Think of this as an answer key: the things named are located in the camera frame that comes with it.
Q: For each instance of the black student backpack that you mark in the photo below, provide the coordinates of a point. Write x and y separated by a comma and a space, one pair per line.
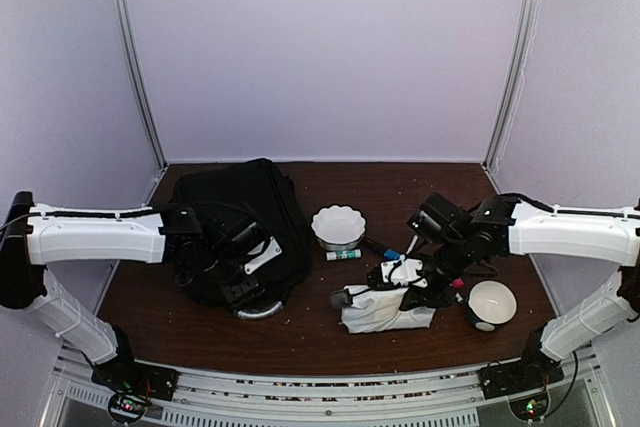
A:
257, 190

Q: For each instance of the left aluminium corner post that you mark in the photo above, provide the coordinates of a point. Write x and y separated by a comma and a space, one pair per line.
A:
136, 77

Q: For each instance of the pink highlighter marker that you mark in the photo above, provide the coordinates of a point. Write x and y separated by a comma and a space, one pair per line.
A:
458, 285

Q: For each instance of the right aluminium corner post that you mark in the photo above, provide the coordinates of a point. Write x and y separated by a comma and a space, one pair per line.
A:
513, 86

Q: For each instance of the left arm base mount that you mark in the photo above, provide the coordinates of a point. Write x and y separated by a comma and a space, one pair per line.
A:
135, 389

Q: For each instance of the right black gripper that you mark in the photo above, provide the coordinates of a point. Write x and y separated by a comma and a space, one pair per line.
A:
424, 299

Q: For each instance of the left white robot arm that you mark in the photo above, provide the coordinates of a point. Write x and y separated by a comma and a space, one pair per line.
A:
35, 235

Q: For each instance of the aluminium corner post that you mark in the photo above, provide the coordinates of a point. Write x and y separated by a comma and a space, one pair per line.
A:
513, 86
136, 77

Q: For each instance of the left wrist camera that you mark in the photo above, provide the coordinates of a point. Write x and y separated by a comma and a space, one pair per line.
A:
253, 247

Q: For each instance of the white green glue stick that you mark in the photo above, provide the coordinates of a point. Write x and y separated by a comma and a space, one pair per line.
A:
343, 255

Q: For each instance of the white fluted ceramic bowl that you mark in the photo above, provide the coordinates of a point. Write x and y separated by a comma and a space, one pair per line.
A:
338, 228

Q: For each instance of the blue capped white pen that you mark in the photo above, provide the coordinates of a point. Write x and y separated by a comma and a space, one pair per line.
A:
412, 244

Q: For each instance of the grey cloth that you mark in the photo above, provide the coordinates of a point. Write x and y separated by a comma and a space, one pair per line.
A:
364, 311

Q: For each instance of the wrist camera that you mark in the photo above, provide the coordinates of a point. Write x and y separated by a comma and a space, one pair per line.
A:
404, 272
253, 247

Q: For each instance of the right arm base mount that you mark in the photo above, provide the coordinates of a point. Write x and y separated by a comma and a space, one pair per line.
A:
524, 385

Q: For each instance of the white and dark blue bowl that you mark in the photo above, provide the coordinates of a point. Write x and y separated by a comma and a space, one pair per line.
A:
490, 305

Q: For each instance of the aluminium front rail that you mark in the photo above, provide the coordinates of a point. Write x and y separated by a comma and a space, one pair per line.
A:
445, 397

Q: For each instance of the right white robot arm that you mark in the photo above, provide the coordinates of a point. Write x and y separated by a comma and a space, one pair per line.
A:
516, 225

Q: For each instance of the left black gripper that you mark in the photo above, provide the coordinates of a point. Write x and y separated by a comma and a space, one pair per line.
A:
240, 293

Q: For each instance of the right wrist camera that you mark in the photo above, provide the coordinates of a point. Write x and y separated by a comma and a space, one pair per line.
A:
404, 272

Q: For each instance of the blue highlighter marker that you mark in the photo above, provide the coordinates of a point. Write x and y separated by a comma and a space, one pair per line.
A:
379, 249

